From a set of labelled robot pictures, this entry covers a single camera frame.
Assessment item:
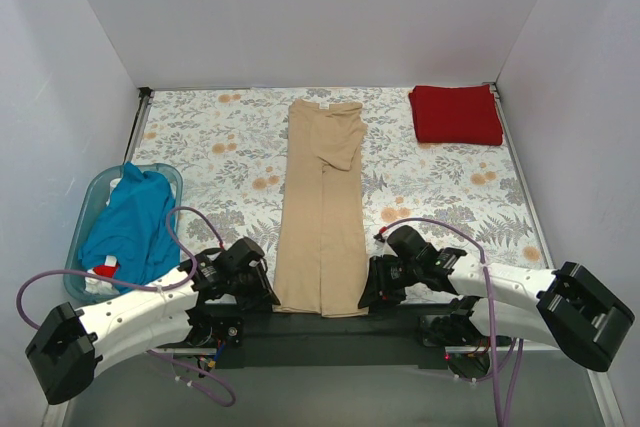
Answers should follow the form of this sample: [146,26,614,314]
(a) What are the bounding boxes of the beige t shirt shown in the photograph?
[274,99,368,318]

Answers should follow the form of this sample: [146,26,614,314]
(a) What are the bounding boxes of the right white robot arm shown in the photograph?
[358,226,635,372]

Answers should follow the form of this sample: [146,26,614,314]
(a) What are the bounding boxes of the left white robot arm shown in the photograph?
[25,237,280,405]

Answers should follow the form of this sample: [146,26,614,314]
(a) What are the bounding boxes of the blue t shirt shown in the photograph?
[77,162,180,285]

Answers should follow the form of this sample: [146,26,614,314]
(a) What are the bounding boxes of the floral table cloth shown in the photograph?
[133,87,549,287]

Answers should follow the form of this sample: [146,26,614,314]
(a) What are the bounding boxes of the white and red garment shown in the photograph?
[85,255,119,297]

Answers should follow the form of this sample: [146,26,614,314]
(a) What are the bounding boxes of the teal plastic basket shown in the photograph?
[63,163,183,305]

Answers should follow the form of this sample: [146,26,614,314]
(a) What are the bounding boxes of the folded red t shirt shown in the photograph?
[408,85,503,146]

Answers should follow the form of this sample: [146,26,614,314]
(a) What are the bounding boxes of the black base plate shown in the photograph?
[154,302,516,371]

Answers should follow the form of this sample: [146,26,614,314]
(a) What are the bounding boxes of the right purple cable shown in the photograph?
[377,217,525,427]

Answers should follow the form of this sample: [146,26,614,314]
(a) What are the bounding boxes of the purple cable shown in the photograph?
[14,205,237,407]
[377,217,525,427]

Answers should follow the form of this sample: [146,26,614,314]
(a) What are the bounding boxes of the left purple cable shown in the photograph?
[14,205,237,407]

